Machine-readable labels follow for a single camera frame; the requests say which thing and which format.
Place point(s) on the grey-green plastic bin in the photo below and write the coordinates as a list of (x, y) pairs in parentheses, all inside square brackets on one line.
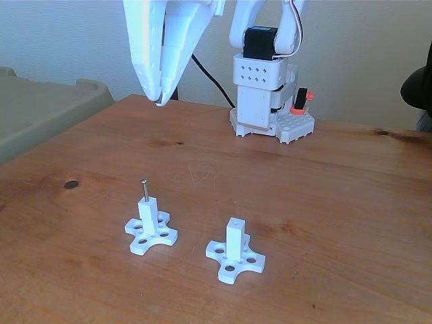
[(40, 108)]

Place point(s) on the white cross-base post stand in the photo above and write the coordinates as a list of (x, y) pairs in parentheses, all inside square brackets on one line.
[(235, 236), (147, 216)]

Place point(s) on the orange and black clamp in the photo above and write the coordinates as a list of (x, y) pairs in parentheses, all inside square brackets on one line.
[(301, 99)]

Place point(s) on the silver metal screw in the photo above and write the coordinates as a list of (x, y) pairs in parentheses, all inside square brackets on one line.
[(145, 190)]

